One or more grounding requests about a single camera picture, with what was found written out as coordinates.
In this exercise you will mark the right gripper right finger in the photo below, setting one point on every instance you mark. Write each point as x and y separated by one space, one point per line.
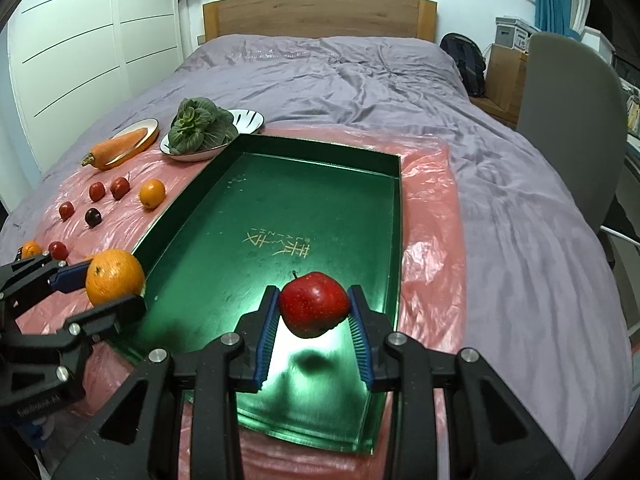
490 433

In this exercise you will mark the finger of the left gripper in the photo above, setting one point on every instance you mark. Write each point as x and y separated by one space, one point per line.
86 328
29 281

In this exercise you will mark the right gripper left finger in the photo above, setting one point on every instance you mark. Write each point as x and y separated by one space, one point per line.
136 435

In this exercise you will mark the small orange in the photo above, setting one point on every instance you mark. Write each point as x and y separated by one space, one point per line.
30 249
152 193

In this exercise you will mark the textured orange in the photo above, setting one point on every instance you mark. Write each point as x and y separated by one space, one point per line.
113 274

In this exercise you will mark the small red apple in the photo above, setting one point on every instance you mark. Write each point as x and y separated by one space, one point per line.
66 210
96 191

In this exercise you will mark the dark purple plum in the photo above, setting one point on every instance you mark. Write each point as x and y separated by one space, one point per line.
93 217

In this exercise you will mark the red apple with stem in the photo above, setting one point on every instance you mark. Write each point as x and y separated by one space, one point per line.
120 186

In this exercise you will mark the large red apple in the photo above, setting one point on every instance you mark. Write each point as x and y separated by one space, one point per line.
313 304

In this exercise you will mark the carrot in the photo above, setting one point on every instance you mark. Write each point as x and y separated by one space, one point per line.
102 155

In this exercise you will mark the orange rimmed plate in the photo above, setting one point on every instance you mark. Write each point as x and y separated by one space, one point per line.
152 130

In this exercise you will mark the green rectangular tray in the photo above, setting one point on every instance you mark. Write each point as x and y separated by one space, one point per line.
266 210

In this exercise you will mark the green leafy cabbage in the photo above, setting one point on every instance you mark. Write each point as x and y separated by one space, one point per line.
200 125

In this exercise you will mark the white wardrobe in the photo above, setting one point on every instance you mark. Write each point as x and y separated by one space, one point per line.
73 61

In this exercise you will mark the grey office chair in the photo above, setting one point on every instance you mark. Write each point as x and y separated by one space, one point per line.
573 112

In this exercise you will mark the wooden nightstand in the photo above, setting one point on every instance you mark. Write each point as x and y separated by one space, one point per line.
505 79

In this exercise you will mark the black backpack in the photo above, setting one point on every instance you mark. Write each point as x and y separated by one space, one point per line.
469 61

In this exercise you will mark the wooden headboard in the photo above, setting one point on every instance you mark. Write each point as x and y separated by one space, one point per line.
321 18

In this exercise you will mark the grey storage box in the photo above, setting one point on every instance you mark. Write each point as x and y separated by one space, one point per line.
514 33

